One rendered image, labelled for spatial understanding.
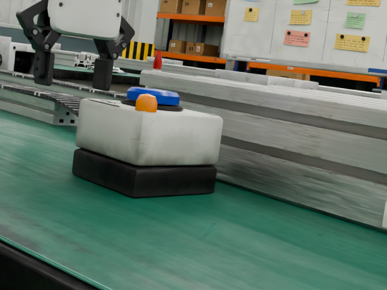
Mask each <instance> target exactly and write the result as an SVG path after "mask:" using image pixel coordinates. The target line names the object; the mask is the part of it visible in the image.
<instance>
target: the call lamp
mask: <svg viewBox="0 0 387 290"><path fill-rule="evenodd" d="M135 110H140V111H145V112H157V100H156V97H155V96H153V95H151V94H148V93H147V94H140V95H139V97H138V98H137V100H136V104H135Z"/></svg>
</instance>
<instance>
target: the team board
mask: <svg viewBox="0 0 387 290"><path fill-rule="evenodd" d="M220 58H222V59H226V66H225V70H229V71H233V68H234V60H240V61H246V62H256V63H266V64H276V65H281V66H291V67H300V68H311V69H316V70H325V71H335V72H341V73H350V74H360V75H370V76H375V77H385V78H387V0H227V7H226V15H225V23H224V29H223V37H222V45H221V53H220Z"/></svg>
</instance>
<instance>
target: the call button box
mask: <svg viewBox="0 0 387 290"><path fill-rule="evenodd" d="M135 104H136V100H131V99H122V100H121V101H115V100H101V99H94V98H85V99H83V100H81V102H80V104H79V115H78V125H77V135H76V141H75V142H76V146H77V147H79V148H78V149H76V150H75V151H74V157H73V167H72V173H73V174H74V175H76V176H79V177H81V178H84V179H86V180H89V181H92V182H94V183H97V184H99V185H102V186H104V187H107V188H110V189H112V190H115V191H117V192H120V193H122V194H125V195H128V196H130V197H133V198H138V197H158V196H177V195H188V194H208V193H213V192H214V189H215V180H216V176H217V169H216V168H215V167H213V165H216V164H217V162H218V155H219V147H220V142H221V134H222V126H223V119H222V118H221V117H219V116H217V115H212V114H207V113H202V112H196V111H193V110H188V109H184V108H183V107H182V106H178V105H157V112H145V111H140V110H135Z"/></svg>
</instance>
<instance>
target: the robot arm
mask: <svg viewBox="0 0 387 290"><path fill-rule="evenodd" d="M16 17H17V19H18V21H19V23H20V25H21V27H22V29H23V30H24V35H25V36H26V37H27V39H28V40H29V42H30V43H31V47H32V49H34V50H35V61H34V67H33V76H34V77H35V80H34V82H35V84H39V85H44V86H51V85H52V77H53V70H54V60H55V54H54V53H52V52H51V48H52V47H53V46H54V44H55V43H56V41H57V40H58V38H59V37H60V36H61V35H67V36H75V37H83V38H88V39H93V40H94V43H95V45H96V48H97V50H98V53H99V56H100V58H96V59H95V62H94V72H93V83H92V87H93V88H94V89H99V90H104V91H109V90H110V84H111V81H112V72H113V61H114V60H117V59H118V57H119V54H120V53H122V52H123V51H124V50H125V49H126V47H127V44H128V43H129V42H130V40H131V39H132V38H133V37H134V35H135V31H134V30H133V28H132V27H131V26H130V24H129V23H128V22H127V21H126V20H125V19H124V17H123V16H122V0H36V1H34V2H32V3H31V4H29V5H28V6H26V7H24V8H22V9H20V10H19V11H17V13H16ZM33 18H34V21H33ZM39 30H40V31H39ZM119 32H120V33H119ZM118 34H119V36H118ZM117 36H118V38H117ZM115 38H117V39H116V40H114V39H115Z"/></svg>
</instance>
